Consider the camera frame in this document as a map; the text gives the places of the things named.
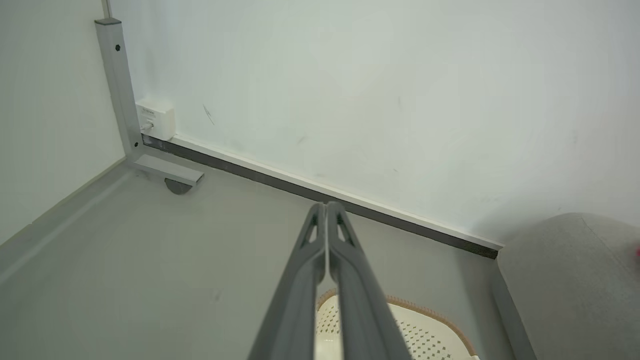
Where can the white wall socket box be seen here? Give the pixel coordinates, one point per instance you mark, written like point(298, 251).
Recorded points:
point(160, 120)

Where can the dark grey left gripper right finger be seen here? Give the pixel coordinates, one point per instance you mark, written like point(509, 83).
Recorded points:
point(360, 320)

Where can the grey fabric sofa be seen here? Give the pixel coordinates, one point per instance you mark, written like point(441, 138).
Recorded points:
point(575, 290)

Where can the white perforated laundry basket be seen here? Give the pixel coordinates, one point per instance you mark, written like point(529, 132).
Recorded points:
point(425, 340)

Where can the dark round frame foot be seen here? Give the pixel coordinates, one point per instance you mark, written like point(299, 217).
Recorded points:
point(177, 186)

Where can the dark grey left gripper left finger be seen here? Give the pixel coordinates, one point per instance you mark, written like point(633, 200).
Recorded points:
point(292, 320)

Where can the white and black baseboard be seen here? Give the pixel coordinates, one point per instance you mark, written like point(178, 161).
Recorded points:
point(280, 179)

